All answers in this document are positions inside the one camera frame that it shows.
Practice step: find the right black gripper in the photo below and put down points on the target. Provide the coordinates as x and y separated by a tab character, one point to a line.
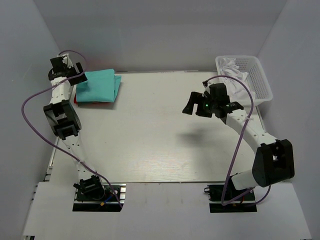
194	97

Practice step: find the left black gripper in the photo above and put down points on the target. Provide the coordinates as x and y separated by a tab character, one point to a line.
80	77

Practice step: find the teal polo shirt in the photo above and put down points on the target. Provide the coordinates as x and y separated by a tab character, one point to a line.
101	86

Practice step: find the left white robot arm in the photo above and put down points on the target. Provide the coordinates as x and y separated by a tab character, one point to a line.
62	117

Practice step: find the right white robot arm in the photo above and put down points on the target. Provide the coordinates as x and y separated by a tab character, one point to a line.
274	158

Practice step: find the folded red t shirt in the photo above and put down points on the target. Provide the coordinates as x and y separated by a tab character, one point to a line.
83	103

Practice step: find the white plastic basket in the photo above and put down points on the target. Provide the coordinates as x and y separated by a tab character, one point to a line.
249	70

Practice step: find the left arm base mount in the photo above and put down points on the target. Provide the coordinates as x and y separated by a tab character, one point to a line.
91	195

